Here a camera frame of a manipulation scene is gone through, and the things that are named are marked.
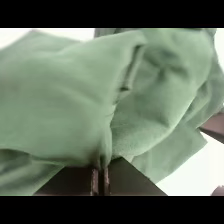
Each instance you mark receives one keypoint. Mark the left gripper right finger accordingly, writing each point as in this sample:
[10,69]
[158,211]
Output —
[130,181]

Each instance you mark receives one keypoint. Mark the green shirt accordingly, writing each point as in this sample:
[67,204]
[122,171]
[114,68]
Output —
[63,100]

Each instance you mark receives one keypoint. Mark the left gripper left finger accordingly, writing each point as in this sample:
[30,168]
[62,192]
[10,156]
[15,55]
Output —
[71,183]

